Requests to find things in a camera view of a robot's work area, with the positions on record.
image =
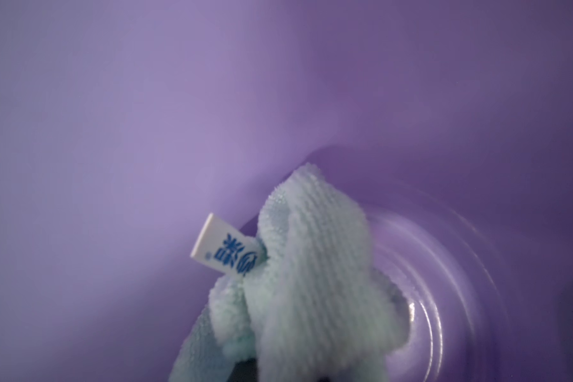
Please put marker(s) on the purple plastic bucket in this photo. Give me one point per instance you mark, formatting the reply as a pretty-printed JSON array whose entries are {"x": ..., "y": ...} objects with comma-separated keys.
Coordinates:
[{"x": 123, "y": 124}]

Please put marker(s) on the mint green microfibre cloth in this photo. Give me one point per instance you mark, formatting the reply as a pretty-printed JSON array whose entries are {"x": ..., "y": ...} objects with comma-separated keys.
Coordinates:
[{"x": 301, "y": 298}]

